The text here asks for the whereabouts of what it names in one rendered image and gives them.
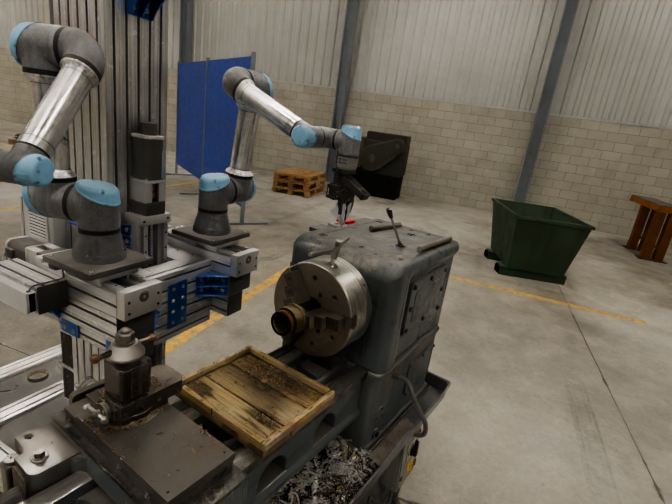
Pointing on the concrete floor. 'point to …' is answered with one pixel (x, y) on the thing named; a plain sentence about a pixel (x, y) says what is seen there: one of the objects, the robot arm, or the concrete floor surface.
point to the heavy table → (651, 229)
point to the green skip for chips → (534, 240)
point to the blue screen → (206, 119)
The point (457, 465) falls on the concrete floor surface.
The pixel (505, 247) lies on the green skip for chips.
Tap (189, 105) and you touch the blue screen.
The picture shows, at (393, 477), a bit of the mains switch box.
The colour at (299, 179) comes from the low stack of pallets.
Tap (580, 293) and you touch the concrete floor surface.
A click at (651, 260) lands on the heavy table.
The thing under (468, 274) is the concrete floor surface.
